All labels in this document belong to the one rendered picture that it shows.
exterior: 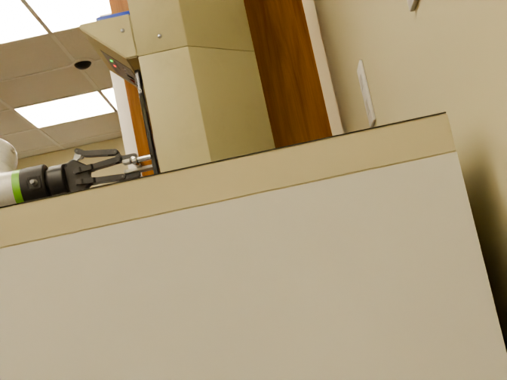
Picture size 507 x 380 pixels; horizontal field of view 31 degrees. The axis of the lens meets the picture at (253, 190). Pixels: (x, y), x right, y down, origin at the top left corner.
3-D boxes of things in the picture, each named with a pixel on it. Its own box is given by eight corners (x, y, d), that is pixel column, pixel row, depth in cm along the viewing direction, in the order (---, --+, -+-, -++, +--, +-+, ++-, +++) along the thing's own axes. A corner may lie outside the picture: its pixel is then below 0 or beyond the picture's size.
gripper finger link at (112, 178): (74, 178, 204) (75, 184, 204) (124, 173, 204) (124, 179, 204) (78, 181, 208) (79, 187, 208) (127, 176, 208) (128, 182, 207)
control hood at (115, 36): (160, 94, 230) (152, 56, 232) (137, 56, 198) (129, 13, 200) (115, 104, 230) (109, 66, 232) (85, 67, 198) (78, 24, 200)
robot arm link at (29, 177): (29, 173, 213) (35, 212, 211) (13, 163, 201) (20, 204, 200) (54, 167, 212) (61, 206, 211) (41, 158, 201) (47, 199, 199)
